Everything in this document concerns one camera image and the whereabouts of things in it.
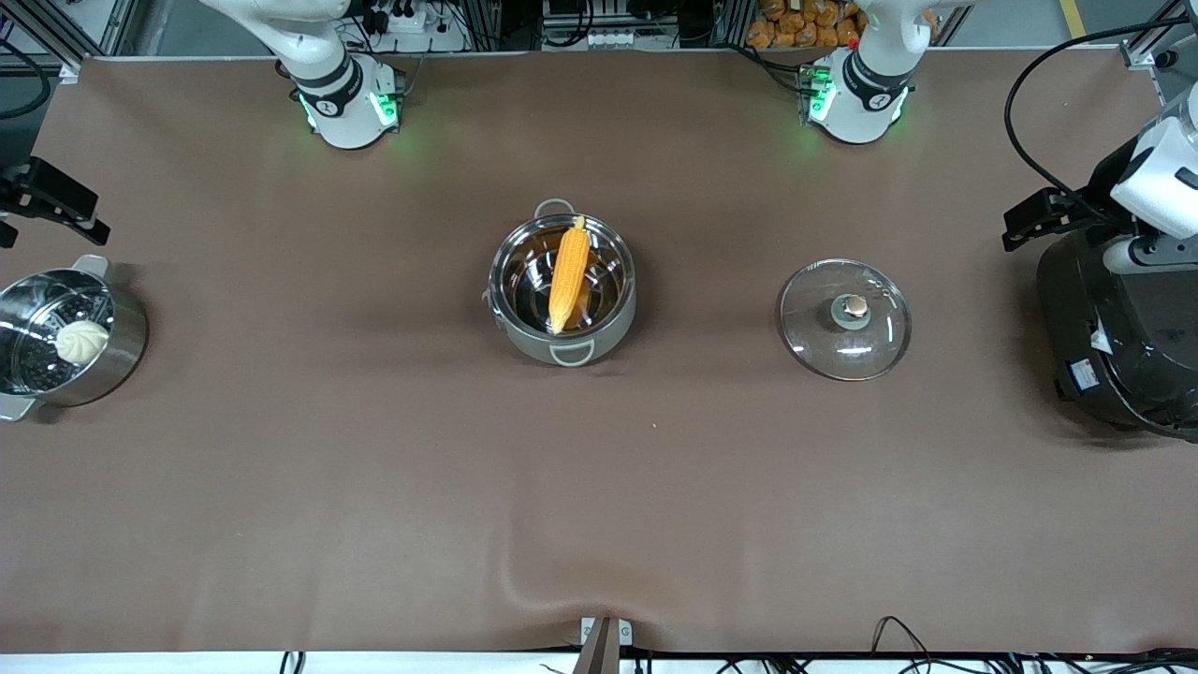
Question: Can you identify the glass lid with copper knob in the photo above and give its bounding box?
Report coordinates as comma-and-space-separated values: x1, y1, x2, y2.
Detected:
776, 258, 913, 383

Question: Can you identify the yellow corn cob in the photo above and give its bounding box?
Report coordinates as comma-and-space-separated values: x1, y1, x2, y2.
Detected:
547, 215, 592, 336

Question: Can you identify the steel steamer pot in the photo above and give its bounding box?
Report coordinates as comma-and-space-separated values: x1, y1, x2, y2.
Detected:
0, 255, 149, 422

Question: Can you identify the white steamed bun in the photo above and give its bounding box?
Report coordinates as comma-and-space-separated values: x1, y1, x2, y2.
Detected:
54, 320, 111, 366

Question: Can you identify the black rice cooker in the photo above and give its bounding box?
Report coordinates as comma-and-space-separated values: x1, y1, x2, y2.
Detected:
1036, 229, 1198, 442

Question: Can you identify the bag of orange snacks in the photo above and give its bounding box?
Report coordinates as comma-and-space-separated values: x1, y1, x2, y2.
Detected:
746, 0, 863, 51

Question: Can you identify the white power strip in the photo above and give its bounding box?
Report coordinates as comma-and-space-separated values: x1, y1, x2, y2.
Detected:
369, 0, 433, 35

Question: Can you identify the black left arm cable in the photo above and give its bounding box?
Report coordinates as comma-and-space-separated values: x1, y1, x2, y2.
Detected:
1003, 14, 1185, 221

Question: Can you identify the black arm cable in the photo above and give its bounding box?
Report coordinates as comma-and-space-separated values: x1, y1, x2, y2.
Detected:
0, 42, 50, 121
1003, 14, 1185, 221

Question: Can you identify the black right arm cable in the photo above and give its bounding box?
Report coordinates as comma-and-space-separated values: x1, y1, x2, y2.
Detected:
0, 42, 50, 121

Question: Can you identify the aluminium frame profile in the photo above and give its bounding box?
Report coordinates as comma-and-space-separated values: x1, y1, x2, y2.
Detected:
1121, 0, 1198, 72
0, 0, 143, 78

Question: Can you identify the black looped floor cable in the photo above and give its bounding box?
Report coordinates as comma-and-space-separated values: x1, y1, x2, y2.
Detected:
872, 615, 942, 674

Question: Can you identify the steel pot with loop handles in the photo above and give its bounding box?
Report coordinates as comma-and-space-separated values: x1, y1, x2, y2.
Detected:
484, 198, 639, 367

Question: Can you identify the metal bracket with screws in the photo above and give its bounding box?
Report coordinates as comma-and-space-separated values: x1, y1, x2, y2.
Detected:
580, 616, 634, 674

